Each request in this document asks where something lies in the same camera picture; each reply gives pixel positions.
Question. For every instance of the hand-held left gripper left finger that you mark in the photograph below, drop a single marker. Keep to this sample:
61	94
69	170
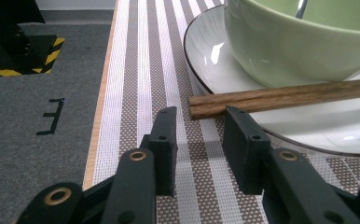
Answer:
165	149

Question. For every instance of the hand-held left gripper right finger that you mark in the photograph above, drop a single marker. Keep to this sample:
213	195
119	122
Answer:
246	155

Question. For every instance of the brown wooden chopstick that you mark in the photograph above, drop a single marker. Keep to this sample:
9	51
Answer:
262	104
262	93

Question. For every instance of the white plate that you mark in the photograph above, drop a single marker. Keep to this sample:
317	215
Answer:
212	62

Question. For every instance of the striped woven placemat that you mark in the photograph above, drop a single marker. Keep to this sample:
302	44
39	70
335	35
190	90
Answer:
168	62

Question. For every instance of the green bowl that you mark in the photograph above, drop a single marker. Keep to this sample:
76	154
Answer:
293	46

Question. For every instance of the metal spoon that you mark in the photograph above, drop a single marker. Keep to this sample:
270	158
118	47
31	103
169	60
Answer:
301	7

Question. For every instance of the black stand with striped base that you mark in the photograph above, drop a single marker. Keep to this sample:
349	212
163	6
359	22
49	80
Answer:
16	53

